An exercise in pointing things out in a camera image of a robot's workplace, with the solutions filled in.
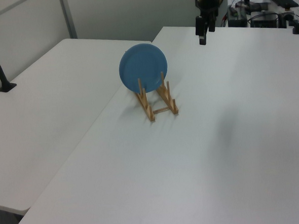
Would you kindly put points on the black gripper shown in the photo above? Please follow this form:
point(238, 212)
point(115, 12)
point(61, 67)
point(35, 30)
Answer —
point(207, 1)

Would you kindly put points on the blue round plate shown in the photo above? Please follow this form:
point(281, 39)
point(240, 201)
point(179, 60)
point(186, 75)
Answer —
point(141, 66)

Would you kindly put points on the wooden plate rack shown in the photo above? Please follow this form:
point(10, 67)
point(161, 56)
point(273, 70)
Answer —
point(149, 109)

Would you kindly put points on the black device with green label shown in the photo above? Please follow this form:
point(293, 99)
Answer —
point(236, 16)

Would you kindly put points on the black electronics box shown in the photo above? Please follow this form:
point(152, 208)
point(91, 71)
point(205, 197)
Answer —
point(263, 20)

